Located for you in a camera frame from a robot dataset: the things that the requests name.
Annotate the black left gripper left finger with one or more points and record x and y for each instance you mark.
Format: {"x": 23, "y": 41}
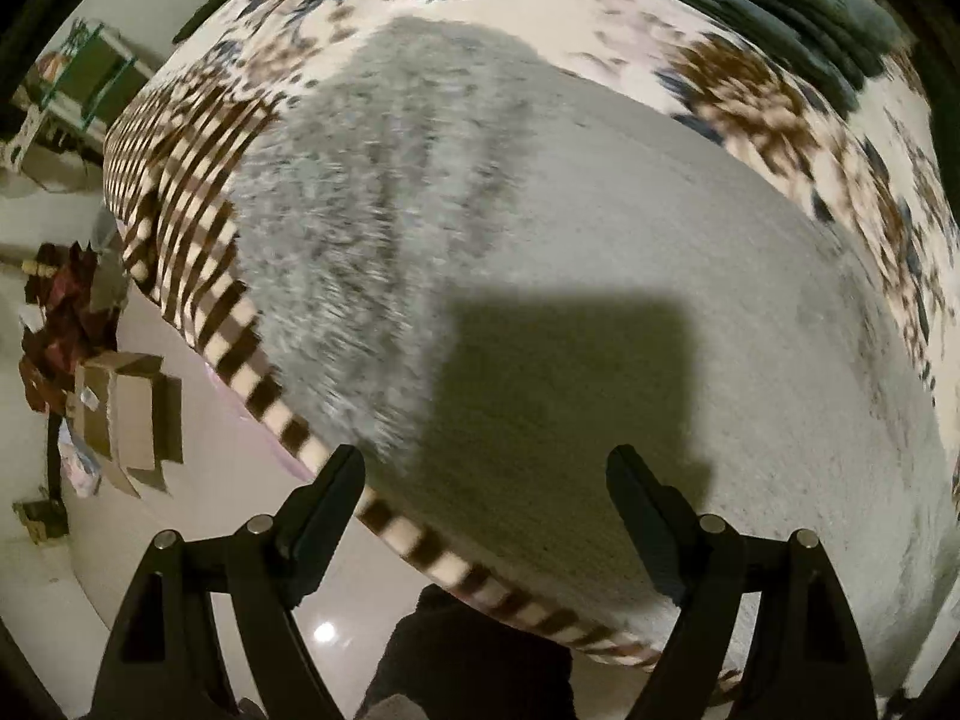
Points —
{"x": 163, "y": 658}

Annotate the grey fluffy pants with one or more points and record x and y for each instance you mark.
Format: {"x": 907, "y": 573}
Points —
{"x": 485, "y": 273}

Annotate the open cardboard box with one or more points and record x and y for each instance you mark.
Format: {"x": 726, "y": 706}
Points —
{"x": 128, "y": 412}

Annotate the black left shoe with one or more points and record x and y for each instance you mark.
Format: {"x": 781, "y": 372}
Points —
{"x": 446, "y": 660}

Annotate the red brown cloth pile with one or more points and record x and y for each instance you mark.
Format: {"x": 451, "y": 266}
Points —
{"x": 79, "y": 301}

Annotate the floral bed blanket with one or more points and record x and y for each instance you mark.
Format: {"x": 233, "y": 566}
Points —
{"x": 871, "y": 172}

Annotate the green metal shelf rack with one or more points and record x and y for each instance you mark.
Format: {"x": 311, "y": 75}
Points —
{"x": 73, "y": 94}

